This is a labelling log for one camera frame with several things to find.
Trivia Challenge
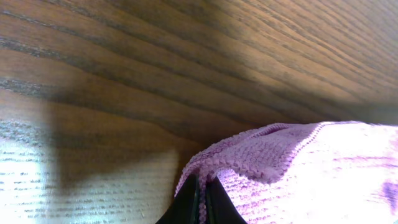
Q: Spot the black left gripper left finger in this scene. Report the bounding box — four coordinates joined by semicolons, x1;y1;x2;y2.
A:
155;174;200;224

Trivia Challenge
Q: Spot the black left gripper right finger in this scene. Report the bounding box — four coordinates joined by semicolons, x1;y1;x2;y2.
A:
205;177;247;224

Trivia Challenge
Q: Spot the purple microfiber cloth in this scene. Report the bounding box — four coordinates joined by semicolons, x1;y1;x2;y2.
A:
180;121;397;224

